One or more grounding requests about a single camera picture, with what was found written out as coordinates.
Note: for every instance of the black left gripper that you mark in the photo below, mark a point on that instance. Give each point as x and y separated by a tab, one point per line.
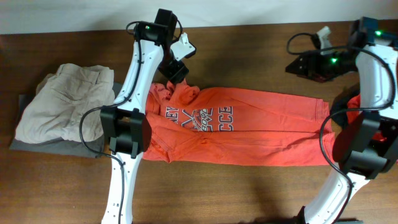
176	73

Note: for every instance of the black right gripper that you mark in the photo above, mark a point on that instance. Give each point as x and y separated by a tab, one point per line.
315	67

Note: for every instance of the orange soccer t-shirt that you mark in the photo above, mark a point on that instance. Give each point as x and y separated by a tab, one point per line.
236	126

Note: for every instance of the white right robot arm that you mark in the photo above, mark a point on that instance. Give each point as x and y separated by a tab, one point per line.
367	146

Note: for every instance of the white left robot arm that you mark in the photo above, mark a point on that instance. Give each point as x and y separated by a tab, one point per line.
156	49

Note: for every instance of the beige folded shorts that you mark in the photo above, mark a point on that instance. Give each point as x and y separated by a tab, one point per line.
61	100

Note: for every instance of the grey folded garment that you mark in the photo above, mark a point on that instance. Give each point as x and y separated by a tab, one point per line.
58	146

